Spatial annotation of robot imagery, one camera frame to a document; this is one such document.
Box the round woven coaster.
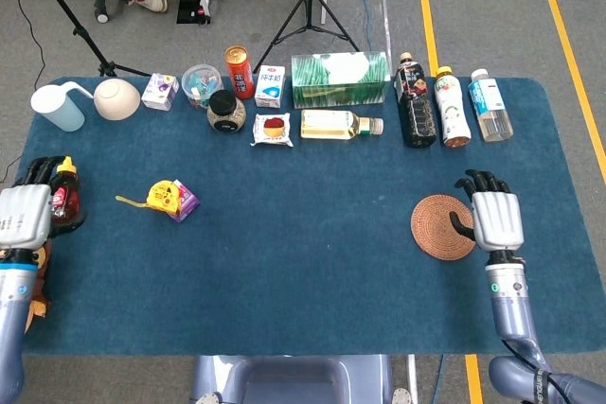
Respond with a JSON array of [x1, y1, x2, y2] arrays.
[[410, 194, 477, 262]]

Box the white bottle yellow cap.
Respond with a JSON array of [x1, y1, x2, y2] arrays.
[[434, 65, 472, 149]]

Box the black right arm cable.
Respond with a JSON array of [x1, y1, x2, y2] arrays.
[[501, 337, 569, 404]]

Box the glass jar black lid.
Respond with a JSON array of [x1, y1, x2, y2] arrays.
[[206, 89, 247, 133]]

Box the yellow tape measure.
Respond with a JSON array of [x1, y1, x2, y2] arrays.
[[115, 180, 182, 216]]

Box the green tissue box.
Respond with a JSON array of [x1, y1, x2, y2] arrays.
[[290, 50, 392, 110]]

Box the orange plush toy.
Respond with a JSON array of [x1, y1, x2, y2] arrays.
[[23, 242, 52, 335]]

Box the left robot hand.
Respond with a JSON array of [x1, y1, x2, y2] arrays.
[[0, 155, 87, 252]]

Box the black floor cable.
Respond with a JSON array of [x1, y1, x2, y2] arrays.
[[0, 0, 47, 184]]

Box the yellow liquid plastic bottle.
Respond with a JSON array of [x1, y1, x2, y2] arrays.
[[299, 109, 384, 141]]

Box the small purple box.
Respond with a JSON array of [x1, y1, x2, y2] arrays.
[[166, 179, 201, 224]]

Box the white purple carton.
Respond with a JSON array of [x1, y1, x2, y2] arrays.
[[141, 73, 180, 112]]

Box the pale blue plastic jug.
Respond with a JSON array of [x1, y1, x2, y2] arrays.
[[30, 80, 96, 132]]

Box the honey bear bottle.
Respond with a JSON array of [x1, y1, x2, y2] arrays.
[[49, 155, 82, 226]]

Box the clear tub of clips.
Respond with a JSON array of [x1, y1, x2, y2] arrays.
[[181, 63, 224, 110]]

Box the blue table mat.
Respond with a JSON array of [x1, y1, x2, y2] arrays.
[[0, 75, 606, 357]]

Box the white snack cake packet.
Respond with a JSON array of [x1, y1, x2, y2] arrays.
[[250, 113, 294, 148]]

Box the clear bottle blue label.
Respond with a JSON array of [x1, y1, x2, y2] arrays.
[[468, 68, 514, 143]]

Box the beige bowl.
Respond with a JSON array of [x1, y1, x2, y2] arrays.
[[93, 79, 142, 121]]

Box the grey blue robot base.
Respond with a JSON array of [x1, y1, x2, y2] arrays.
[[189, 354, 394, 404]]

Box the white blue milk carton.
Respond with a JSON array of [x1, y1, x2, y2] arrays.
[[254, 64, 287, 109]]

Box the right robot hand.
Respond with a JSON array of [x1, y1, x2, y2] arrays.
[[448, 168, 526, 254]]

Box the white table leg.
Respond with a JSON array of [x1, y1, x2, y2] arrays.
[[405, 354, 420, 404]]

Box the orange red drink can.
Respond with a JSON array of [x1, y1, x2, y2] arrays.
[[223, 45, 256, 100]]

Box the dark tea bottle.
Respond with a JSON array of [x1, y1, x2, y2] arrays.
[[395, 52, 437, 149]]

